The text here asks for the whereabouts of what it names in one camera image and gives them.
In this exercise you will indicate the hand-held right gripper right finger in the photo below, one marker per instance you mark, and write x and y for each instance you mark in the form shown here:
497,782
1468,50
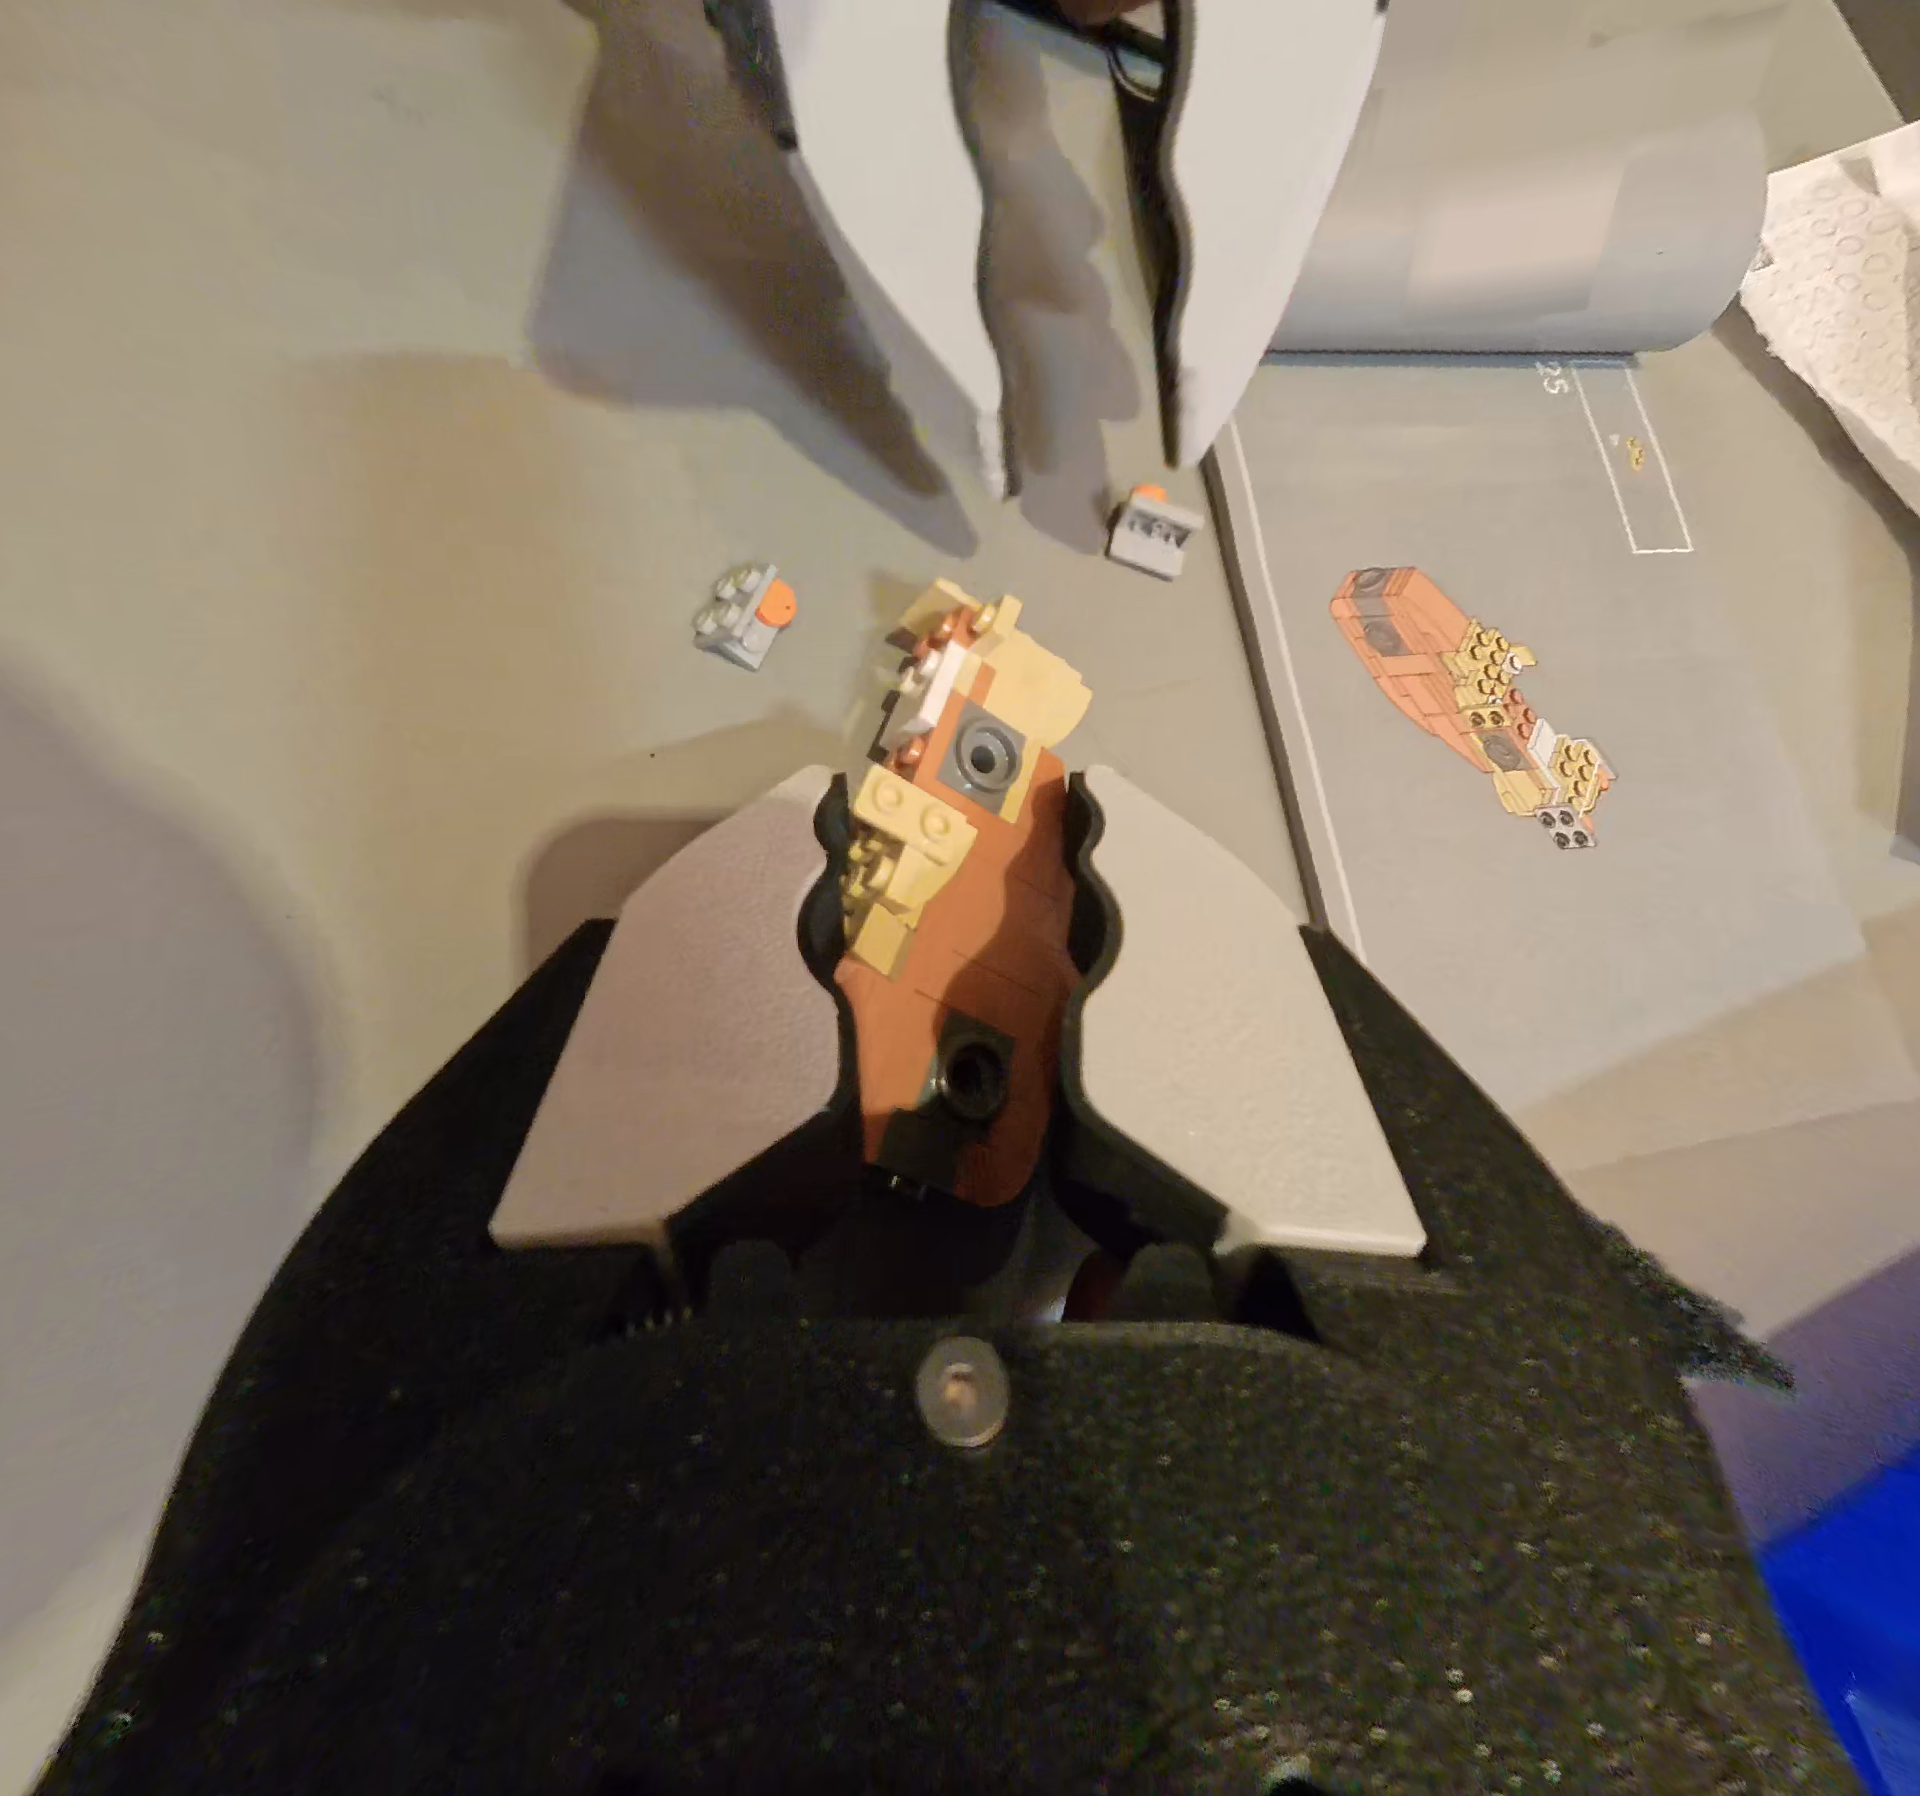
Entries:
1244,1076

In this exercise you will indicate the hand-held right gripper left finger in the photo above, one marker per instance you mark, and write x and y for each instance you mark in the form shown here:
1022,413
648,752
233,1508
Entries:
674,1076

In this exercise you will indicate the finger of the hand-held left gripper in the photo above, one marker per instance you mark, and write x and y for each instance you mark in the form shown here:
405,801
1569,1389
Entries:
870,101
1274,101

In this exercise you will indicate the orange tan brick model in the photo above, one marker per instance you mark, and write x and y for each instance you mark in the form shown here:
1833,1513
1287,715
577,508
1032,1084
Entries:
975,926

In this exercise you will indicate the small pale grey brick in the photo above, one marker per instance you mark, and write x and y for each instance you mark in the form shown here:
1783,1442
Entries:
1155,537

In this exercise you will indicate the small dark grey brick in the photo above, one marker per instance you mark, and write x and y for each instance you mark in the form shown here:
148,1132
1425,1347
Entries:
734,623

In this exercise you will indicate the grey instruction booklet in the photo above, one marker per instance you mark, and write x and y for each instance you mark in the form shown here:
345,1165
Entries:
1500,850

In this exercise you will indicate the torn white paper bag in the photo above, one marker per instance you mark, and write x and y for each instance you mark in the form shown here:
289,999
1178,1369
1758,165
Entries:
1844,280

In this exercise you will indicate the blue plastic bin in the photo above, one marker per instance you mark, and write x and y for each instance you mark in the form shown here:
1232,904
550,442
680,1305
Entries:
1844,1646

